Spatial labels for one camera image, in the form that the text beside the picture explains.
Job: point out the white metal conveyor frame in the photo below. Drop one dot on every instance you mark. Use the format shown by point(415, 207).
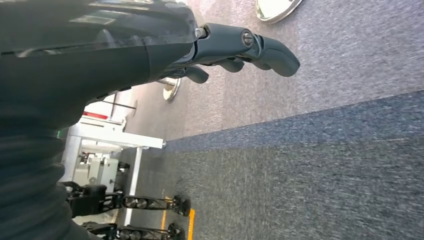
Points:
point(132, 140)

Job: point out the large chrome round stand base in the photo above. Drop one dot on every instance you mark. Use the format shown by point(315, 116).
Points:
point(276, 8)

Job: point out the thin black pole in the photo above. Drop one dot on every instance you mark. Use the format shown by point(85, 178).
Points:
point(119, 105)

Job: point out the white control box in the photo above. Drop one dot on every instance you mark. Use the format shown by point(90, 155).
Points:
point(99, 172)

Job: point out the black robot leg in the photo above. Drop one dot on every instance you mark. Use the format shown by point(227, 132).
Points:
point(142, 233)
point(145, 202)

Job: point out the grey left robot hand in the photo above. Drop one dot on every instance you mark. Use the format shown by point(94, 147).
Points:
point(99, 49)

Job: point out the small chrome round stand base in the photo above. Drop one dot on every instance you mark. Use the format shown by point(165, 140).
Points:
point(172, 91)

